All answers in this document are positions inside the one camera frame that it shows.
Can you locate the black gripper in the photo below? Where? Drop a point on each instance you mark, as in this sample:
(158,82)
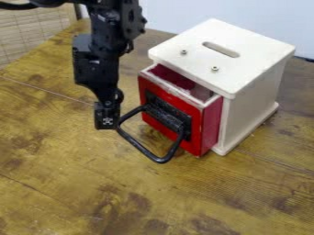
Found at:
(96,72)

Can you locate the black drawer handle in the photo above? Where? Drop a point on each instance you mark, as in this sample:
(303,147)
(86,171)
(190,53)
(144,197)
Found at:
(157,147)

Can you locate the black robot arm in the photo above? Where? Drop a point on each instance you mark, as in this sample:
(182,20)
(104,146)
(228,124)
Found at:
(117,24)

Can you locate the white wooden box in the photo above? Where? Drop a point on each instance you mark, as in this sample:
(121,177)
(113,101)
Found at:
(240,65)

